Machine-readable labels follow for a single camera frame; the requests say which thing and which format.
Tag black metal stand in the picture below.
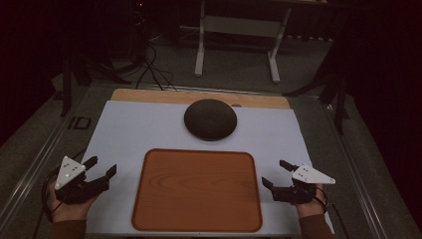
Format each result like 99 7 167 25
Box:
283 19 351 135
59 54 93 118

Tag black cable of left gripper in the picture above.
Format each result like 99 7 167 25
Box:
31 147 88 239

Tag brown wooden tray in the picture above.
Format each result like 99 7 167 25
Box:
130 147 264 233

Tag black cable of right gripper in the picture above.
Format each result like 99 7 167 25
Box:
312 186 351 239

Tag person's right hand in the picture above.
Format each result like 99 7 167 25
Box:
294 183 328 219

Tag dark round plate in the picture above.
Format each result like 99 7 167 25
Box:
183 98 238 142

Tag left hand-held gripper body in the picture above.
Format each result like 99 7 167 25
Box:
54 155 110 205

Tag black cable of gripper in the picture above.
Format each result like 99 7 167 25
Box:
312 186 351 239
31 147 88 239

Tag black floor cables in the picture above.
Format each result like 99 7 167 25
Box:
108 41 178 93

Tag person's left hand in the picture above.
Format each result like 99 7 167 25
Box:
48 181 98 224

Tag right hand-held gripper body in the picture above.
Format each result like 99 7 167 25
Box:
271 162 336 205

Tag white metal desk frame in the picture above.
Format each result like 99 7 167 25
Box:
194 0 293 84

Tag white table mat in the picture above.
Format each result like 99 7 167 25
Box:
84 100 334 237

